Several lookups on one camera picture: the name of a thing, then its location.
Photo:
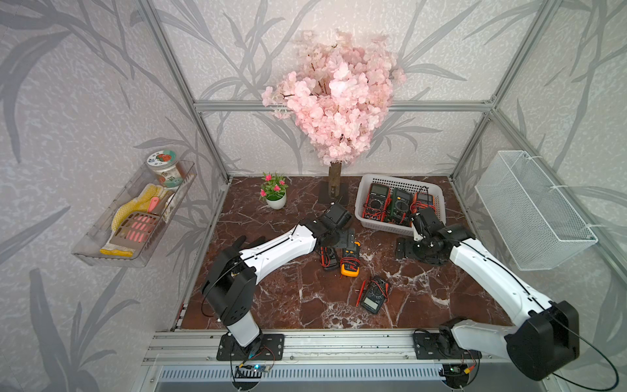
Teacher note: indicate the large green multimeter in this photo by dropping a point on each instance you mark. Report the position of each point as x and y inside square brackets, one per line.
[398, 208]

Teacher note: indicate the orange multimeter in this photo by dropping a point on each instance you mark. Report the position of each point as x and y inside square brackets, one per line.
[422, 200]

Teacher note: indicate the pink cherry blossom tree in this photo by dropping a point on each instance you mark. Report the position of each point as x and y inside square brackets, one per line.
[339, 95]

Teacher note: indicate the small black multimeter front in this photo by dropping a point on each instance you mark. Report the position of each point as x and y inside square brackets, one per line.
[373, 294]

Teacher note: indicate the white wire mesh wall basket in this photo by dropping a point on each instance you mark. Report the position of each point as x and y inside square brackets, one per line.
[538, 225]

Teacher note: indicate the circuit board right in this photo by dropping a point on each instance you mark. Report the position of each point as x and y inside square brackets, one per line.
[457, 376]

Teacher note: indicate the pink grid brush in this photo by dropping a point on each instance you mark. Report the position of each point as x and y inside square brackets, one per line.
[133, 234]

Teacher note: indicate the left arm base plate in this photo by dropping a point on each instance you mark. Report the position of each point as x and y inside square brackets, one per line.
[265, 347]

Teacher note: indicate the aluminium frame post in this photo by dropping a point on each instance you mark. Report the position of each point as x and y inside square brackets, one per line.
[149, 14]

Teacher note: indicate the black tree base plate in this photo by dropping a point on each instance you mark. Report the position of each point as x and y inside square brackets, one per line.
[326, 197]

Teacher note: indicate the small potted pink flower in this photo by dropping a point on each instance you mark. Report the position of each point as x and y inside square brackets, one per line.
[274, 190]

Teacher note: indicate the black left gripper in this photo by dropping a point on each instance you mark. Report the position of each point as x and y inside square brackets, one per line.
[345, 238]

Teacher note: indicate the green circuit board left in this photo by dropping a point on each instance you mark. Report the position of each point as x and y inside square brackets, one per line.
[247, 371]

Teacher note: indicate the yellow ANENG multimeter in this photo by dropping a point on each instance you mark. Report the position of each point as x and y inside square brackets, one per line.
[350, 262]

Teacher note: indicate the red ANENG DT9205A multimeter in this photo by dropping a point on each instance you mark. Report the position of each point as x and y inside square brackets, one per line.
[375, 208]

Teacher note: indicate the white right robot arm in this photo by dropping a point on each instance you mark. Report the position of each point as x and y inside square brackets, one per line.
[543, 335]

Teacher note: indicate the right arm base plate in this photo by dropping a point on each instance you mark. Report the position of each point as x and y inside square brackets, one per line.
[440, 346]

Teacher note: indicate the black rubber glove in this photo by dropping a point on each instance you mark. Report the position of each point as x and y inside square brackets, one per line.
[233, 252]

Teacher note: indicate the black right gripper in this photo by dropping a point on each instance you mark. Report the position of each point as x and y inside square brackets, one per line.
[406, 251]

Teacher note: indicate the small black clamp multimeter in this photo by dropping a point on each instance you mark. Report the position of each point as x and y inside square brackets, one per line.
[329, 258]

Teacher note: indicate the aluminium front rail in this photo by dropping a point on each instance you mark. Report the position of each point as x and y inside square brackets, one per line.
[302, 347]

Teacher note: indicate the white plastic perforated basket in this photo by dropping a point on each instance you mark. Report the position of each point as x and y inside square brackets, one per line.
[401, 183]

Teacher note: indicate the clear acrylic wall shelf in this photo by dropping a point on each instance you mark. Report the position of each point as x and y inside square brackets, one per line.
[88, 248]

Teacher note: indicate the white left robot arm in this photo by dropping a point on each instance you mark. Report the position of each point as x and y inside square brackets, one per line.
[237, 270]

